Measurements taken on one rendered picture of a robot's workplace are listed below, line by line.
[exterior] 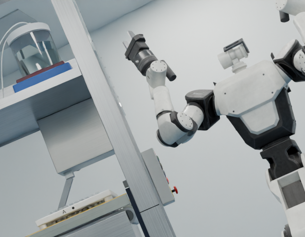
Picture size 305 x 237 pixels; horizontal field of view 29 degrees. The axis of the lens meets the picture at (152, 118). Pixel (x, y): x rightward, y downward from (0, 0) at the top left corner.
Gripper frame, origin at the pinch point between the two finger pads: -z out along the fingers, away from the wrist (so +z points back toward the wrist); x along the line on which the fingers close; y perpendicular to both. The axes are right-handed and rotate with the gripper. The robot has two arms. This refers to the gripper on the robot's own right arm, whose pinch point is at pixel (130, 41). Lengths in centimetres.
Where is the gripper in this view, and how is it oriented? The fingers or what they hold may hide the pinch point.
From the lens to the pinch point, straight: 248.7
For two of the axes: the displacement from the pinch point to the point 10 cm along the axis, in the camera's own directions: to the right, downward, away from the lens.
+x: 4.1, -7.2, -5.6
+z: 4.9, 6.9, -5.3
